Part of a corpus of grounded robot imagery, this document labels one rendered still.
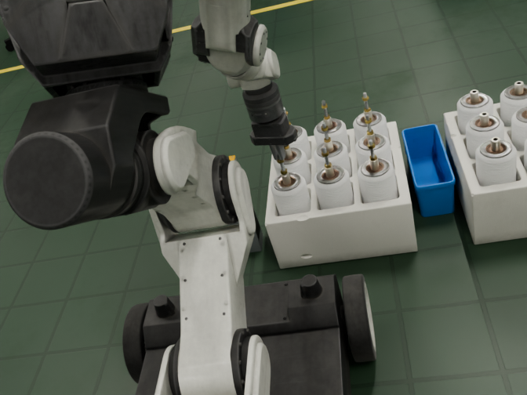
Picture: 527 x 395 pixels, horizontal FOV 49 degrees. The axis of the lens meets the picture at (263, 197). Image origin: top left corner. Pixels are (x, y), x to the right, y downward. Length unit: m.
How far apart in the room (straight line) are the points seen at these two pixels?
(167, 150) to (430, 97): 1.58
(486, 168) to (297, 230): 0.51
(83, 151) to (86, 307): 1.23
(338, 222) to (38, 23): 1.01
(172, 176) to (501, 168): 0.95
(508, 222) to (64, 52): 1.21
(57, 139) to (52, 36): 0.14
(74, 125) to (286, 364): 0.74
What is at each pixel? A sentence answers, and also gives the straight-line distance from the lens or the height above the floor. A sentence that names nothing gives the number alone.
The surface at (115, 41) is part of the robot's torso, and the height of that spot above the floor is 0.95.
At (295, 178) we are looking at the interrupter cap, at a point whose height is 0.25.
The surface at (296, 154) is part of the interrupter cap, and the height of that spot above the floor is 0.25.
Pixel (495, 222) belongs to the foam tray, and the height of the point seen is 0.07.
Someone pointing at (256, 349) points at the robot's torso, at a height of 0.32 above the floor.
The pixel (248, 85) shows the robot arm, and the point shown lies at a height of 0.57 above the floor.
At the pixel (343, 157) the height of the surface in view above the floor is 0.24.
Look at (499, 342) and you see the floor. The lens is 1.47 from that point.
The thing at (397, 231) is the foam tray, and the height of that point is 0.09.
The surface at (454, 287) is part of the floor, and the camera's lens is 1.58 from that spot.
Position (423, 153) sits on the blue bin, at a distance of 1.97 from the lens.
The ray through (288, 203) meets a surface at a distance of 1.57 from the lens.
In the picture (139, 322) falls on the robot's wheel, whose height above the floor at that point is 0.20.
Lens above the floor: 1.20
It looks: 37 degrees down
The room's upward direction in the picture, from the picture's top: 19 degrees counter-clockwise
